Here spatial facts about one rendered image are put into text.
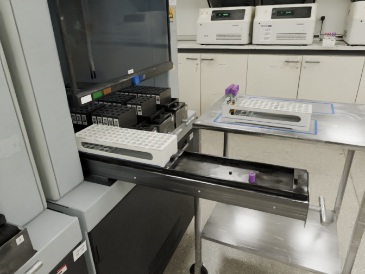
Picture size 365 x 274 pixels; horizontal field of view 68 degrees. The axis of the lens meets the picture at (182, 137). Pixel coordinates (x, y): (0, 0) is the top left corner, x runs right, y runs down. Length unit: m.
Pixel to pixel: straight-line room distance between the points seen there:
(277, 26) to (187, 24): 1.32
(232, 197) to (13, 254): 0.46
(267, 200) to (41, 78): 0.58
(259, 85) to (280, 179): 2.32
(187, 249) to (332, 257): 0.72
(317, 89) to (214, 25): 1.20
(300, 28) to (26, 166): 2.60
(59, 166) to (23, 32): 0.32
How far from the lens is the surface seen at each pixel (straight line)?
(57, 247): 0.71
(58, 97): 0.74
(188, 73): 3.15
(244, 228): 1.34
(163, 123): 1.04
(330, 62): 2.93
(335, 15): 3.53
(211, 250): 1.61
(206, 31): 3.04
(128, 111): 0.96
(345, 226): 1.96
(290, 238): 1.34
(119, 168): 0.77
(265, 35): 2.91
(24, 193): 0.72
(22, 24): 0.69
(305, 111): 0.97
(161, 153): 0.69
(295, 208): 0.65
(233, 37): 2.96
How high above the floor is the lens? 1.17
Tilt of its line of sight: 24 degrees down
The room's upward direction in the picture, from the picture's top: 2 degrees counter-clockwise
